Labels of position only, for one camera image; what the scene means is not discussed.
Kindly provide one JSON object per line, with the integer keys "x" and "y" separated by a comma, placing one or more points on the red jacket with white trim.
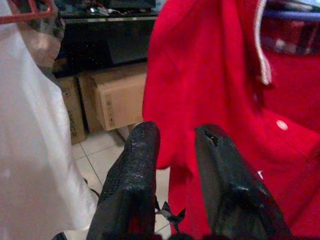
{"x": 200, "y": 75}

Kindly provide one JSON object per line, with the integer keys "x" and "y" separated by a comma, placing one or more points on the white polo shirt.
{"x": 30, "y": 137}

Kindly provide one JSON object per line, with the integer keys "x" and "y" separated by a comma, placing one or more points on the black desk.
{"x": 100, "y": 45}

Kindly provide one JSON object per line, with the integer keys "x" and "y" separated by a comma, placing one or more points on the dark blue clothes hanger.
{"x": 295, "y": 15}

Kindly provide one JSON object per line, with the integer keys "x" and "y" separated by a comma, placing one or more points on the cardboard box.
{"x": 72, "y": 112}
{"x": 122, "y": 100}

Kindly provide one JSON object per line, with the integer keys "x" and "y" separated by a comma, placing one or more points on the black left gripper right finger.
{"x": 225, "y": 175}

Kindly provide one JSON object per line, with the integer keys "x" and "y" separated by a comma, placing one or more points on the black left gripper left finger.
{"x": 130, "y": 175}

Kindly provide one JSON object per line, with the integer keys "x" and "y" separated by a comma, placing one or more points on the red clothes hanger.
{"x": 25, "y": 16}

